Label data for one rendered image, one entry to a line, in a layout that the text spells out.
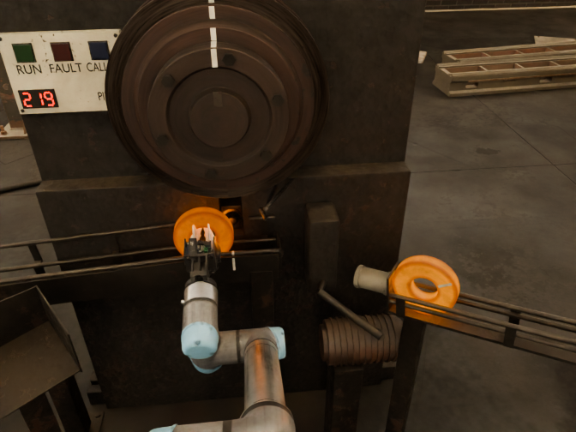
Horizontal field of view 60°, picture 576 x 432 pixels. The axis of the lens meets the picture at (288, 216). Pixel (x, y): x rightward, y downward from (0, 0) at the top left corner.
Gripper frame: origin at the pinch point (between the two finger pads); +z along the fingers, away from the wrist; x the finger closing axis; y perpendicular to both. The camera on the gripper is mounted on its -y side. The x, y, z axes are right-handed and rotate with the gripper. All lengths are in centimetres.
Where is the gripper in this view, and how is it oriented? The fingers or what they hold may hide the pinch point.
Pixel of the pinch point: (203, 229)
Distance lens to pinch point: 131.3
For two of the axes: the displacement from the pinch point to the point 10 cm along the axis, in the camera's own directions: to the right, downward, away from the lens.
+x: -10.0, 0.6, -0.8
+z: -1.0, -7.4, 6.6
